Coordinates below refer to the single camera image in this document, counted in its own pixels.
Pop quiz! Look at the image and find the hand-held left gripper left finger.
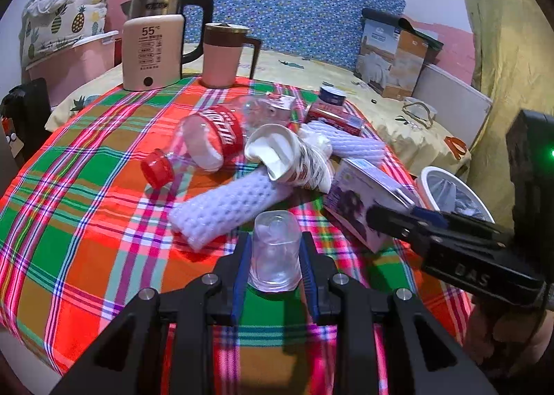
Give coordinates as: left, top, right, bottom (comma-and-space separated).
52, 232, 254, 395

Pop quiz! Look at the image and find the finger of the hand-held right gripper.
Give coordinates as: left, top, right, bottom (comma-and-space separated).
366, 203, 434, 255
410, 207, 514, 245

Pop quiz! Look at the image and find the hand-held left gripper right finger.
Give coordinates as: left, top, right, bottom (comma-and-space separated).
298, 231, 498, 395

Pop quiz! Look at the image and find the white trash bin with liner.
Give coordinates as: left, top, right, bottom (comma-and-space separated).
417, 166, 497, 225

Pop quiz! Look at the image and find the clear plastic cup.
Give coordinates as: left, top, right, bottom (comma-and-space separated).
248, 210, 303, 294

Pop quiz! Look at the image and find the purple and white box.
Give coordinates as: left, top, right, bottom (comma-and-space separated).
324, 158, 419, 254

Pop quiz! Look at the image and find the long white foam net sleeve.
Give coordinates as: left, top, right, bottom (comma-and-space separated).
168, 170, 296, 253

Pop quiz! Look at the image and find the printed paper cup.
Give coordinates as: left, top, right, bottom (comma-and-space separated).
244, 124, 337, 195

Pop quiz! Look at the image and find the clear bottle with red label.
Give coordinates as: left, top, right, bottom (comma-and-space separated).
140, 96, 299, 190

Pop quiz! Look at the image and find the person's right hand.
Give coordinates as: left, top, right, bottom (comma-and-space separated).
465, 295, 547, 378

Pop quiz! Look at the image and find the yellow printed bedsheet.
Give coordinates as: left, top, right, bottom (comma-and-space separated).
45, 48, 473, 180

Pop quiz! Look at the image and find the red can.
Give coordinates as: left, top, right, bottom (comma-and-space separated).
305, 102, 365, 137

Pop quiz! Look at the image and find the white panel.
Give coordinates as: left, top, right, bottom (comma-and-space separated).
413, 62, 494, 150

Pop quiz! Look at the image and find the small blue and white tub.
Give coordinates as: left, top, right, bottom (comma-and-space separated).
319, 85, 347, 107

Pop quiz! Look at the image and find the printed cardboard box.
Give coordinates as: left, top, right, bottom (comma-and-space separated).
354, 8, 445, 100

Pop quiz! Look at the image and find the small pink milk carton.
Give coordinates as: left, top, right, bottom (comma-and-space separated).
266, 92, 300, 119

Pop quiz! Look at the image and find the plaid tablecloth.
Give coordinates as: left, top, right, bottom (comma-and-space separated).
0, 75, 473, 395

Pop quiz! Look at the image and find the yellow curtain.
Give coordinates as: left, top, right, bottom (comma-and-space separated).
454, 0, 554, 229

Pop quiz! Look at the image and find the pink mug with brown lid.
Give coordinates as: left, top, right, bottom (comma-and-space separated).
202, 22, 262, 90

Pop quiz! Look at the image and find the pink and steel electric kettle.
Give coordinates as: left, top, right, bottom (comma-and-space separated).
120, 0, 215, 93

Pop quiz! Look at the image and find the blue patterned headboard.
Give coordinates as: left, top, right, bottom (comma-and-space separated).
142, 0, 408, 72

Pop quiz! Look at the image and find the pink storage box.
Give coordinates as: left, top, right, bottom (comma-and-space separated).
25, 30, 120, 109

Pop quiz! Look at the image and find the black bag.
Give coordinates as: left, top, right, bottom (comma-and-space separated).
0, 78, 53, 169

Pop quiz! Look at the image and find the pineapple print quilt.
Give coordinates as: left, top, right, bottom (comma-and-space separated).
19, 0, 122, 72

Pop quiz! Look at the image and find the orange ring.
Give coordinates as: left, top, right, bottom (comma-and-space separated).
444, 135, 471, 160

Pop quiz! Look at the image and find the loop of cord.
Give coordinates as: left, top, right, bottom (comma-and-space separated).
401, 101, 437, 130

